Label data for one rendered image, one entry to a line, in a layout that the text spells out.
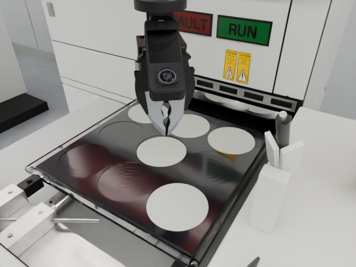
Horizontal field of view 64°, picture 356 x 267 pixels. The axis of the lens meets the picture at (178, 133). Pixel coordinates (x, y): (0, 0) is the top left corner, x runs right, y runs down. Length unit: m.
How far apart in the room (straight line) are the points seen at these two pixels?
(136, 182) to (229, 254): 0.23
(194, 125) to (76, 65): 0.52
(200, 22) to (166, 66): 0.34
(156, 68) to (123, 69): 0.53
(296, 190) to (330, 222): 0.06
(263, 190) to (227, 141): 0.30
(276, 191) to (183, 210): 0.19
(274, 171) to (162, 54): 0.19
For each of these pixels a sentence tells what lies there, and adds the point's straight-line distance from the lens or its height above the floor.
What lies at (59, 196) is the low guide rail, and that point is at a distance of 0.61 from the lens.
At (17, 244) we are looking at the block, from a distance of 0.49.
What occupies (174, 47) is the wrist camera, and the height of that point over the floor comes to 1.14.
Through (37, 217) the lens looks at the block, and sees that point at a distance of 0.50.
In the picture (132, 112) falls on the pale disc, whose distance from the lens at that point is 0.72.
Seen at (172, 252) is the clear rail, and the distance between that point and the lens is 0.43.
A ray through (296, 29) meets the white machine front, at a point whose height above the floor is 1.11.
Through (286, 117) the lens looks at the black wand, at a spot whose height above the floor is 1.14.
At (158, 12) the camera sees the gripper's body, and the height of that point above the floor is 1.18.
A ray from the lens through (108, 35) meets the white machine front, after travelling 0.88.
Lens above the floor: 1.26
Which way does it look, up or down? 34 degrees down
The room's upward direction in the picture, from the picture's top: straight up
